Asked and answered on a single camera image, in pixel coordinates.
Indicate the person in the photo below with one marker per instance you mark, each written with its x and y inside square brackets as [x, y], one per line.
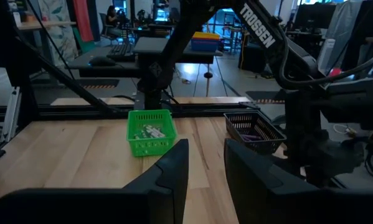
[111, 18]

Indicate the dark desk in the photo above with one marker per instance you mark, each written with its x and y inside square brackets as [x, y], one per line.
[80, 67]
[145, 46]

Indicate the white crayon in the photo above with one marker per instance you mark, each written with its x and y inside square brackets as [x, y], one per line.
[156, 131]
[149, 134]
[138, 136]

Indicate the purple crayon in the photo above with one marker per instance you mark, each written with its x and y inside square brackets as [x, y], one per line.
[251, 136]
[248, 139]

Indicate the black monitor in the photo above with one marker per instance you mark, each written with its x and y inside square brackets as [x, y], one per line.
[314, 15]

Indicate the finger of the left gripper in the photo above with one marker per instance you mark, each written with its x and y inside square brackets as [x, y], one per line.
[317, 158]
[348, 154]

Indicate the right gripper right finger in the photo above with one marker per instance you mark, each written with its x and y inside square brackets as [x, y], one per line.
[248, 193]

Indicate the black keyboard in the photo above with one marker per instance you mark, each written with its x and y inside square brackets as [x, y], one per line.
[120, 52]

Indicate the hazard-striped black floor mat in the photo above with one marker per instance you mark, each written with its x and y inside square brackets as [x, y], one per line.
[267, 97]
[99, 84]

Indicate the red cloth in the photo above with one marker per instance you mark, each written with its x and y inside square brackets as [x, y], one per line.
[83, 18]

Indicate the yellow plastic basket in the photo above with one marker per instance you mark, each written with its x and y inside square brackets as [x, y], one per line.
[206, 35]

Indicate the green plastic basket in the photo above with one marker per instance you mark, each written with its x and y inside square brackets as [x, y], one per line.
[152, 147]

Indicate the black plastic basket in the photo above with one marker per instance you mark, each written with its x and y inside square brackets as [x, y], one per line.
[268, 144]

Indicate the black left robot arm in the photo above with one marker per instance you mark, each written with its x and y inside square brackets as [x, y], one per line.
[257, 28]

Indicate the blue plastic basket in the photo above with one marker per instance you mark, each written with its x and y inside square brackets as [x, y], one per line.
[205, 45]

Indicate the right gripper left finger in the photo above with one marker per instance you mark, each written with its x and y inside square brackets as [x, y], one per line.
[170, 193]

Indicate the floral curtain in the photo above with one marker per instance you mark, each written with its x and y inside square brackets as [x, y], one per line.
[57, 25]

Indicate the black computer mouse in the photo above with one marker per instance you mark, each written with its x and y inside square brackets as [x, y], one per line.
[101, 61]

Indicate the silver aluminium bracket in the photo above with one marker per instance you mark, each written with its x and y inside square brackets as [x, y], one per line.
[10, 115]

